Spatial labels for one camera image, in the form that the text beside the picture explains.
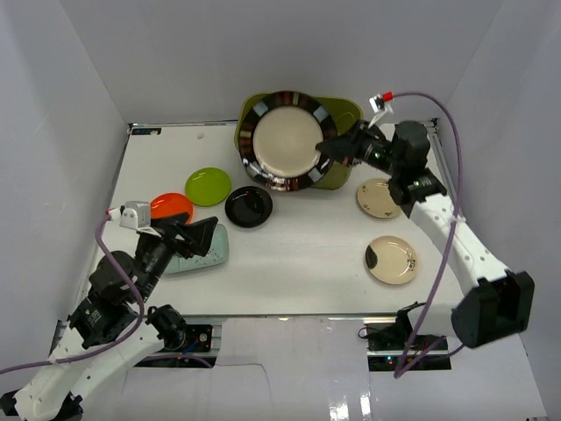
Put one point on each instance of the small black plate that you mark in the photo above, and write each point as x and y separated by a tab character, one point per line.
248	207

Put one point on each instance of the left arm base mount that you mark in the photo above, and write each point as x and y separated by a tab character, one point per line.
177	334

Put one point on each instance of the orange plate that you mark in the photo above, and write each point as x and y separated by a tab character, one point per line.
172	205

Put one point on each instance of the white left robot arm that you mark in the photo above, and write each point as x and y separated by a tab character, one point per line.
112	329

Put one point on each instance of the cream plate with black mark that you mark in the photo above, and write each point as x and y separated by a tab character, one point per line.
391	260

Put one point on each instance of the black rimmed cream plate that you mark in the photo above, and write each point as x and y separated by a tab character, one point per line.
276	139

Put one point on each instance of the left corner label sticker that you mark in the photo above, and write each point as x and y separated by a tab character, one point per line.
145	131

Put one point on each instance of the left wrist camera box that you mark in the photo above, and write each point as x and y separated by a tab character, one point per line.
133	215

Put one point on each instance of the pale green rectangular dish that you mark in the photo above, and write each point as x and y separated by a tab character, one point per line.
218	254

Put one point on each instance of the cream floral plate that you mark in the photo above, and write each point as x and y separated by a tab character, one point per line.
374	198

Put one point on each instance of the olive green plastic bin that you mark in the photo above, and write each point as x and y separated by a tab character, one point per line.
344	113

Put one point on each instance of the lime green plate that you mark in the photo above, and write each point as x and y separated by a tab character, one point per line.
208	187

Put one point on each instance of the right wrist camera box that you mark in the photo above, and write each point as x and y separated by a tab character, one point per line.
381	105

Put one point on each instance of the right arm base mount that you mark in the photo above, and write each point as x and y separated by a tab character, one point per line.
384	348

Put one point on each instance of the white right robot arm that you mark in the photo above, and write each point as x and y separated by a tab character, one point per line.
496	301

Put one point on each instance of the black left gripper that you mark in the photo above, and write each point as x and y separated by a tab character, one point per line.
176	239

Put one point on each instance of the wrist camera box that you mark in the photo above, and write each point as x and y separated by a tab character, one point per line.
381	105
133	215

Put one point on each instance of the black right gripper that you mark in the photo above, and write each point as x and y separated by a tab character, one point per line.
349	144

